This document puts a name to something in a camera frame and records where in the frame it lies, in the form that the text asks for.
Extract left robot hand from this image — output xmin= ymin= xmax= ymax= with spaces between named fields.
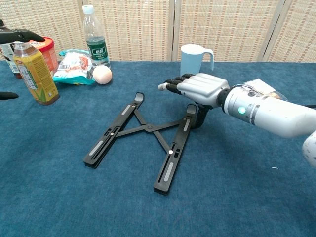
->
xmin=0 ymin=19 xmax=46 ymax=101

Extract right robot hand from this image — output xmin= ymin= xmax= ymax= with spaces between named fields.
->
xmin=157 ymin=73 xmax=230 ymax=129

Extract black folding laptop stand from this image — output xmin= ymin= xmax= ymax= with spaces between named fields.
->
xmin=82 ymin=92 xmax=199 ymax=196

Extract dark brown drink bottle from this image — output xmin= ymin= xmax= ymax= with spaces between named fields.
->
xmin=0 ymin=43 xmax=24 ymax=79

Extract red lidded plastic tub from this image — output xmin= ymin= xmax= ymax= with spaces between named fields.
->
xmin=29 ymin=36 xmax=59 ymax=77

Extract yellow tea bottle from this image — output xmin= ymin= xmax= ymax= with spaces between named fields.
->
xmin=12 ymin=41 xmax=60 ymax=106

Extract clear bag of biscuits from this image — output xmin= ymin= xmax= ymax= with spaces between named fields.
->
xmin=243 ymin=78 xmax=288 ymax=101

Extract white teal snack bag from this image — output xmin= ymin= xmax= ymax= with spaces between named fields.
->
xmin=53 ymin=49 xmax=97 ymax=86

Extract clear green-label water bottle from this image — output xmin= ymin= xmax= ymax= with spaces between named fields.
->
xmin=82 ymin=4 xmax=111 ymax=70

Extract woven folding screen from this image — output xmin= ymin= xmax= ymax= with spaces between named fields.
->
xmin=0 ymin=0 xmax=316 ymax=63

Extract pale pink ball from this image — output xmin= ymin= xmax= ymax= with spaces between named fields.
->
xmin=92 ymin=65 xmax=113 ymax=85

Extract blue table cloth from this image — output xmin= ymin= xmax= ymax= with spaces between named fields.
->
xmin=0 ymin=60 xmax=316 ymax=237

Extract light blue white-handled mug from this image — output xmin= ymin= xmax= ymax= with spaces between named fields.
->
xmin=180 ymin=44 xmax=214 ymax=76

